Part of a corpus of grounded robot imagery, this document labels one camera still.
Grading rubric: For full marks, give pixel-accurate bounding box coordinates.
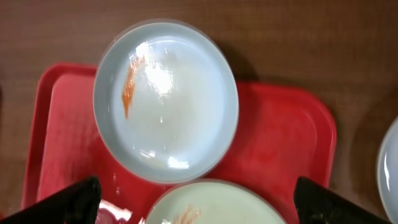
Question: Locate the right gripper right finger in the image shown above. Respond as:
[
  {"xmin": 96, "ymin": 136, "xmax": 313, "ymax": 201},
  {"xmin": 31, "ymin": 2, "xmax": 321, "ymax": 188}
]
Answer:
[{"xmin": 294, "ymin": 177, "xmax": 391, "ymax": 224}]

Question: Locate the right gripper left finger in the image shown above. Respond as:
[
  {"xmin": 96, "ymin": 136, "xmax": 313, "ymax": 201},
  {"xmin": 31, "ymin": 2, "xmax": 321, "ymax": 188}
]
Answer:
[{"xmin": 1, "ymin": 176, "xmax": 101, "ymax": 224}]

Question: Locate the light blue plate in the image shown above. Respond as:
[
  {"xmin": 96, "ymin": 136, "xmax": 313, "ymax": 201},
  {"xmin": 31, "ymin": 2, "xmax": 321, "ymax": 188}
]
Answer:
[
  {"xmin": 93, "ymin": 19, "xmax": 239, "ymax": 184},
  {"xmin": 376, "ymin": 118, "xmax": 397, "ymax": 223},
  {"xmin": 146, "ymin": 181, "xmax": 285, "ymax": 224}
]

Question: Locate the red plastic tray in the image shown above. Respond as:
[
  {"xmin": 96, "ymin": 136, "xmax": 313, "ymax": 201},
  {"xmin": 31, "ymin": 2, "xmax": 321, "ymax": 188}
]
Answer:
[{"xmin": 22, "ymin": 63, "xmax": 336, "ymax": 223}]

